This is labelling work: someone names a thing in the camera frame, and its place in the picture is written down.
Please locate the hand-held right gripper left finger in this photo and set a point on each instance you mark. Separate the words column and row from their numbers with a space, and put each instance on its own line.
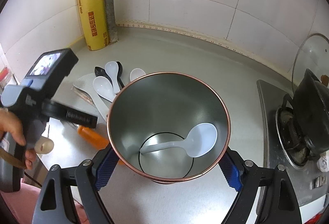
column 105, row 171

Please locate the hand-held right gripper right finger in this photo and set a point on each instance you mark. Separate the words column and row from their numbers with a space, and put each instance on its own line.
column 231, row 172

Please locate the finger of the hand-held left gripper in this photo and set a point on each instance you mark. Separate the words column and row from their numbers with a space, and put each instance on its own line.
column 82, row 118

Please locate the chopsticks pair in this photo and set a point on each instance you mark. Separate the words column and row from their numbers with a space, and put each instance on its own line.
column 82, row 96

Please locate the grey dotted rice paddle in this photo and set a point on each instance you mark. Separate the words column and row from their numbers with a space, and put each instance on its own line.
column 84, row 81

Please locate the white plastic spoon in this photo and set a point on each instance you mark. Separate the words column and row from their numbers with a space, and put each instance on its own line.
column 203, row 139
column 101, row 86
column 111, row 68
column 136, row 73

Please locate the black plastic spoon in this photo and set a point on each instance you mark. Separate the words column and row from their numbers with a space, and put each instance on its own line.
column 99, row 71
column 119, row 65

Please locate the steel utensil holder cup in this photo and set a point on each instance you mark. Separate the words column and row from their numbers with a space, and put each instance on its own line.
column 164, row 100

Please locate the person's left hand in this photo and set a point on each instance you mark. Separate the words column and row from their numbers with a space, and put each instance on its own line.
column 14, row 131

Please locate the red lidded spice jar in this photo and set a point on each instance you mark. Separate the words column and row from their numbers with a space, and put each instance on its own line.
column 3, row 76

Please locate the steel gas stove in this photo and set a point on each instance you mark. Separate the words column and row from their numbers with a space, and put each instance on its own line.
column 270, row 136

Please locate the black burner grate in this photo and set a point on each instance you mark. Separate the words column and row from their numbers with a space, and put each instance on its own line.
column 287, row 121

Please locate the stove control knob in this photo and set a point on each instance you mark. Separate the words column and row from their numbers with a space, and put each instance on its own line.
column 318, row 181

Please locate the small white printed container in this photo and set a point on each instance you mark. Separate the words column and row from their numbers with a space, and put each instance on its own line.
column 323, row 162

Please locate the pink clothing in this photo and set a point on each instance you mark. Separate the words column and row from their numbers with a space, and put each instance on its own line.
column 15, row 203

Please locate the yellow cling wrap box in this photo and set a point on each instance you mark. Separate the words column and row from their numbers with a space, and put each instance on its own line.
column 90, row 8

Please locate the black cooking pot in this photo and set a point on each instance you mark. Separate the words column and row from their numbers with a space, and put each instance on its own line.
column 313, row 111

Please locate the grey corner pipe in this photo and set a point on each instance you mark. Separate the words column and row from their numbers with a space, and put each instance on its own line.
column 110, row 8

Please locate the beige patterned sealing strip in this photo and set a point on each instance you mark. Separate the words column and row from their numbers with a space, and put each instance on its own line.
column 205, row 34

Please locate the glass pot lid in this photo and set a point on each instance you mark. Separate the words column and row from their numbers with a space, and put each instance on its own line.
column 311, row 52

